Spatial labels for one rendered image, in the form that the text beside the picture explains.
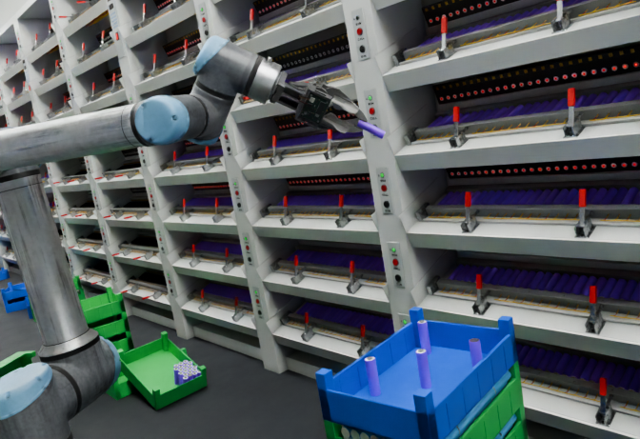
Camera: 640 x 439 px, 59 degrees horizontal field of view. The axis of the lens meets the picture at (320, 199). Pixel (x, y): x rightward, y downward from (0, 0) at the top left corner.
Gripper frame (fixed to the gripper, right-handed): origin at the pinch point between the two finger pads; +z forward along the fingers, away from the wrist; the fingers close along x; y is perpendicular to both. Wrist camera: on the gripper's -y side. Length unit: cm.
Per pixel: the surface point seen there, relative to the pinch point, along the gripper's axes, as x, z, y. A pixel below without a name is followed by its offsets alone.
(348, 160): -16.4, 6.1, -24.3
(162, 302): -143, -28, -105
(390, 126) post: -1.0, 9.9, -15.0
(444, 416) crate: -19, 19, 61
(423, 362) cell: -21, 20, 48
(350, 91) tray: 0.5, -1.2, -26.4
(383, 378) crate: -30, 17, 43
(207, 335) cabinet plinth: -134, -3, -84
